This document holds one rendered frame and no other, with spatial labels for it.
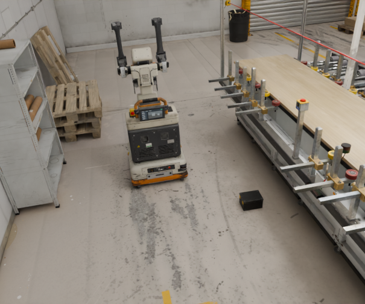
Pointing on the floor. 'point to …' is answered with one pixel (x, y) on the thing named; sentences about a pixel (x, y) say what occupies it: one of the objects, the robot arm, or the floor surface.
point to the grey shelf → (19, 126)
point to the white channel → (355, 43)
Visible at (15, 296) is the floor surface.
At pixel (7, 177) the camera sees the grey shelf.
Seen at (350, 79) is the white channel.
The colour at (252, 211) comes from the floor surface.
